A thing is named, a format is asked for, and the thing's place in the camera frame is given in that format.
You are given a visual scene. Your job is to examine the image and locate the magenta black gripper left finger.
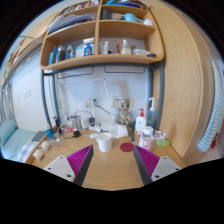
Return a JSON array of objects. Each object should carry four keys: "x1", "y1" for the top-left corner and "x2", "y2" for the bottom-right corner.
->
[{"x1": 44, "y1": 145, "x2": 93, "y2": 186}]

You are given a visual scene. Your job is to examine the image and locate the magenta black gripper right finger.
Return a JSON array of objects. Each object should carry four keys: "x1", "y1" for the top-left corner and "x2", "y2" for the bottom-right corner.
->
[{"x1": 133, "y1": 146, "x2": 180, "y2": 185}]

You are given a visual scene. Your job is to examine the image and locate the green small packet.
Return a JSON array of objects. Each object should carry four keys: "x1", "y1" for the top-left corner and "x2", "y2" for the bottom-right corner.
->
[{"x1": 156, "y1": 140, "x2": 170, "y2": 146}]

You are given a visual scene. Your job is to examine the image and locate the dark red round coaster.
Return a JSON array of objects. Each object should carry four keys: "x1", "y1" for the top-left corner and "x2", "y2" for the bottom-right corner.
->
[{"x1": 120, "y1": 143, "x2": 134, "y2": 152}]

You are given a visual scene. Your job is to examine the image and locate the white lidded jar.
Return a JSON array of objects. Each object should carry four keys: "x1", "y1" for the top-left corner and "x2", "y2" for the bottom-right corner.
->
[{"x1": 139, "y1": 126, "x2": 154, "y2": 151}]

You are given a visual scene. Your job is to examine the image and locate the white tape roll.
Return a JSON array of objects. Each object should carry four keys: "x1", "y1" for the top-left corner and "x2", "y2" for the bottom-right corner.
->
[{"x1": 33, "y1": 149, "x2": 45, "y2": 160}]

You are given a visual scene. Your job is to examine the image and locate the white plastic cup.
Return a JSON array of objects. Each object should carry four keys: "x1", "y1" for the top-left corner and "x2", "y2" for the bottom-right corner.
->
[{"x1": 96, "y1": 133, "x2": 112, "y2": 152}]

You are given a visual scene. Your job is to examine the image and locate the silver metal mug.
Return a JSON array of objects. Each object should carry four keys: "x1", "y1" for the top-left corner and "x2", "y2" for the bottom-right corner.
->
[{"x1": 70, "y1": 115, "x2": 82, "y2": 130}]

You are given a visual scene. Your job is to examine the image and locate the blue cylindrical can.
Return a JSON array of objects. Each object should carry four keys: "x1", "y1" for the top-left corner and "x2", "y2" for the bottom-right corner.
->
[{"x1": 45, "y1": 124, "x2": 54, "y2": 139}]

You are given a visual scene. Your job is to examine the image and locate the white red-cap pump bottle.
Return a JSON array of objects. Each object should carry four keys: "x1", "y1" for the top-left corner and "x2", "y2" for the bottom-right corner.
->
[{"x1": 135, "y1": 109, "x2": 147, "y2": 134}]

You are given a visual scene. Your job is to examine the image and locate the white tissue pack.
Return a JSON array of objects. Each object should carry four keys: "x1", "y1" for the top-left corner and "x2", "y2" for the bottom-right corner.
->
[{"x1": 109, "y1": 125, "x2": 128, "y2": 138}]

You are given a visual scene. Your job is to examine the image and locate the black power adapter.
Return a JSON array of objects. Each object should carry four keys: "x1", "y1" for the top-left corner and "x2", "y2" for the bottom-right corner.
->
[{"x1": 89, "y1": 117, "x2": 96, "y2": 126}]

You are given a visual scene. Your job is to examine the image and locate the clear blue pump bottle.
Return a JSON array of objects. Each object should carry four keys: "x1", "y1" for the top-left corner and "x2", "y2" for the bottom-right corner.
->
[{"x1": 148, "y1": 97, "x2": 156, "y2": 128}]

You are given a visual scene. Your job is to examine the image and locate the white desk lamp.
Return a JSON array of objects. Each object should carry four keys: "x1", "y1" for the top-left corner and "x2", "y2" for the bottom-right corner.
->
[{"x1": 64, "y1": 78, "x2": 115, "y2": 130}]

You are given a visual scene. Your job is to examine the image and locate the groot figurine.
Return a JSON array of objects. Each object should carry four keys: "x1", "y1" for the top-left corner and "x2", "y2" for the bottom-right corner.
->
[{"x1": 117, "y1": 98, "x2": 134, "y2": 126}]

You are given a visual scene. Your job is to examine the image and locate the bed with teal bedding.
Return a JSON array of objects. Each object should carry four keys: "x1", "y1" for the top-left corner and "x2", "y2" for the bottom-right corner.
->
[{"x1": 0, "y1": 119, "x2": 45, "y2": 163}]

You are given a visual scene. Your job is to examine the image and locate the striped hanging towel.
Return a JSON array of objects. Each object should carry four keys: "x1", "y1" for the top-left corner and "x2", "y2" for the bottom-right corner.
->
[{"x1": 196, "y1": 59, "x2": 224, "y2": 154}]

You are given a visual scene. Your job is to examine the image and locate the dark bottle on shelf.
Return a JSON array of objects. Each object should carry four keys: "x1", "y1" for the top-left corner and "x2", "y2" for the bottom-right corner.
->
[{"x1": 56, "y1": 45, "x2": 66, "y2": 62}]

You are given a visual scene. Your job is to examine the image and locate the clear bottle on shelf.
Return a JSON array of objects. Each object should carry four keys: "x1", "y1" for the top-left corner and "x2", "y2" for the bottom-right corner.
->
[{"x1": 121, "y1": 40, "x2": 131, "y2": 55}]

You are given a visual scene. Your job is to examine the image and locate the white tube on shelf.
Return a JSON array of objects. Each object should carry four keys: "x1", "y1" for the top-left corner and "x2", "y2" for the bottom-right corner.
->
[{"x1": 99, "y1": 41, "x2": 109, "y2": 54}]

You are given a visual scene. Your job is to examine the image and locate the teal bowl on shelf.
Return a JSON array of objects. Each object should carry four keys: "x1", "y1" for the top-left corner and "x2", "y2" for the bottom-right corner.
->
[{"x1": 124, "y1": 13, "x2": 136, "y2": 22}]

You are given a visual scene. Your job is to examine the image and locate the grey metal shelf frame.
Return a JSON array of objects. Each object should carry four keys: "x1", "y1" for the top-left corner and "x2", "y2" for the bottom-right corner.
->
[{"x1": 40, "y1": 59, "x2": 165, "y2": 132}]

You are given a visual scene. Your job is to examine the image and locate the wooden wall shelf unit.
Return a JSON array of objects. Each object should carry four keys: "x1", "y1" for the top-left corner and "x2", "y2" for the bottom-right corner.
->
[{"x1": 40, "y1": 0, "x2": 164, "y2": 70}]

